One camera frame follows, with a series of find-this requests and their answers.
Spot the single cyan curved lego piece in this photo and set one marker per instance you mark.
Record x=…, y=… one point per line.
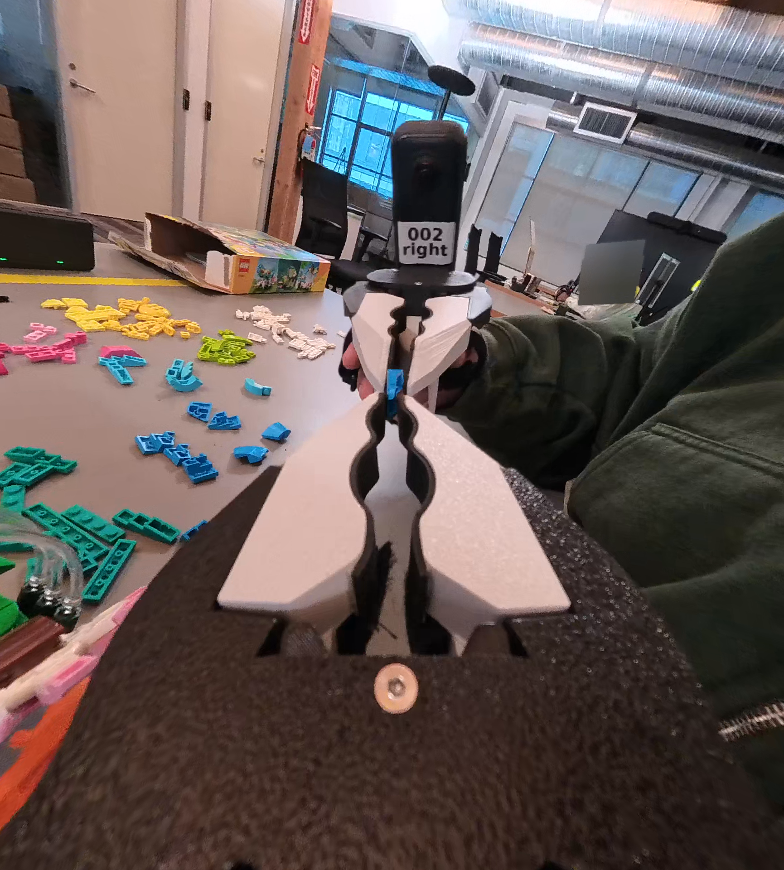
x=256, y=387

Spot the fire extinguisher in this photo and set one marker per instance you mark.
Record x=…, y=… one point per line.
x=309, y=144

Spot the pile of yellow lego pieces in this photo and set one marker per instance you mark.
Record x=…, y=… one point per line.
x=120, y=318

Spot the pink lego lotus flower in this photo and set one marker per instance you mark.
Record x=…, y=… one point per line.
x=59, y=673

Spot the brown lego piece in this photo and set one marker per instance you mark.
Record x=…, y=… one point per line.
x=15, y=646

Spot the person's right hand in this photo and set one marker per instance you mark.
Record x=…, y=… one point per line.
x=351, y=363

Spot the pile of teal lego plates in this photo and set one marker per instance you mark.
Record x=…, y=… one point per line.
x=72, y=523

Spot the pile of light pink lego pieces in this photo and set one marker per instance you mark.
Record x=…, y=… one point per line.
x=45, y=340

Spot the orange lego plate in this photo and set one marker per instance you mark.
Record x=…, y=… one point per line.
x=18, y=768

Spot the black box with green lights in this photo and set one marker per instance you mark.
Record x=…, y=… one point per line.
x=18, y=234

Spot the silver ceiling ducts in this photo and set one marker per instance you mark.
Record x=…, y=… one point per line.
x=637, y=61

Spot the scattered blue lego slopes group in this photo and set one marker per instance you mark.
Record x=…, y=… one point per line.
x=188, y=459

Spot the cyan lego angle pieces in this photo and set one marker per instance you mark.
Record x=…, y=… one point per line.
x=123, y=372

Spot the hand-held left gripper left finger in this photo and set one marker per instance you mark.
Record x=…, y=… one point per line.
x=290, y=544

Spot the small blue lego piece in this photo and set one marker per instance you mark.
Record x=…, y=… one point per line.
x=393, y=391

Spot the colourful cardboard lego box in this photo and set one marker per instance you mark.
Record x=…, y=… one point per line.
x=276, y=268

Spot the black office chair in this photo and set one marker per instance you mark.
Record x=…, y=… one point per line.
x=324, y=204

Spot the dark monitor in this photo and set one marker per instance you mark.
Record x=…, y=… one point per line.
x=664, y=251

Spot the person's green hooded sweatshirt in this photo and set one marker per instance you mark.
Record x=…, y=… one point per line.
x=705, y=578

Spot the clear winged lego assembly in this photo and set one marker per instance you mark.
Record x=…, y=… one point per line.
x=59, y=550

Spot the person's right forearm green sleeve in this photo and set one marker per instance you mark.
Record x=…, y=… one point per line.
x=637, y=380

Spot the yellow tape strip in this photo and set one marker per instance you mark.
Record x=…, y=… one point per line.
x=59, y=279

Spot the magenta lego slope pieces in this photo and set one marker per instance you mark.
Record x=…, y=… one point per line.
x=120, y=352

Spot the pile of lime lego pieces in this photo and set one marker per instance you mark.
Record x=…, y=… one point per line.
x=225, y=346

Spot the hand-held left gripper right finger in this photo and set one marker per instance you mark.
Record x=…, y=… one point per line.
x=487, y=537

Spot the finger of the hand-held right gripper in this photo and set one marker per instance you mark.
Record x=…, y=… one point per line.
x=439, y=340
x=373, y=340

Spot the wooden post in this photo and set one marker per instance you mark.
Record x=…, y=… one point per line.
x=297, y=177

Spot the cyan curved lego pieces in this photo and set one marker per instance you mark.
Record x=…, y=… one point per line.
x=182, y=377

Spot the pair of black chairs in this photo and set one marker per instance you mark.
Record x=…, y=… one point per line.
x=484, y=251

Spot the pile of white lego pieces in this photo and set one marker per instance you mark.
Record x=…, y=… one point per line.
x=283, y=333

